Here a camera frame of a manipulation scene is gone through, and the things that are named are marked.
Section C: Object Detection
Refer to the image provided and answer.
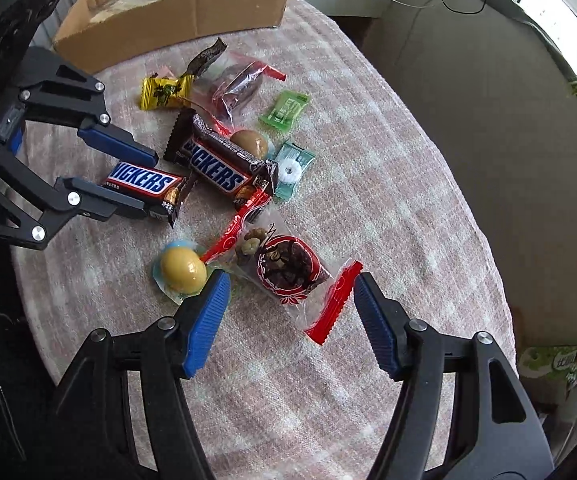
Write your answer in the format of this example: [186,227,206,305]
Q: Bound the teal mint candy wrapper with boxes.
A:
[273,141,315,202]

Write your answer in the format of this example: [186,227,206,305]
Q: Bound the yellow candy wrapper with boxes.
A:
[139,74,195,110]

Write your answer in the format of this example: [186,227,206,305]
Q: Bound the brown cardboard box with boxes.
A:
[53,0,287,74]

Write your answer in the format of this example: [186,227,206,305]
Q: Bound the black candy wrapper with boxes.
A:
[183,38,226,78]

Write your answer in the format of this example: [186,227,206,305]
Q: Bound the brown ball candy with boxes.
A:
[230,129,270,159]

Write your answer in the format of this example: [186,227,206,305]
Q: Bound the clear red-edged snack bag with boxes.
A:
[191,50,286,128]

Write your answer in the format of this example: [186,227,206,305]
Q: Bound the Snickers bar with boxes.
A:
[102,162,196,228]
[164,107,279,208]

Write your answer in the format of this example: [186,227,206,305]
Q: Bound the green chips bag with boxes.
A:
[517,344,577,405]

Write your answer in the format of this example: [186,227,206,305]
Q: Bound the yellow ball candy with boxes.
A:
[152,240,210,306]

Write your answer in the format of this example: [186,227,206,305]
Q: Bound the nut mix red-edged bag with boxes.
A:
[202,191,363,344]

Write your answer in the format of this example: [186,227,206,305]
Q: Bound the green tablet candy wrapper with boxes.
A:
[259,90,310,133]

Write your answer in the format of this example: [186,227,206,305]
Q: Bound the pink candy stick wrapper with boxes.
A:
[151,70,179,81]

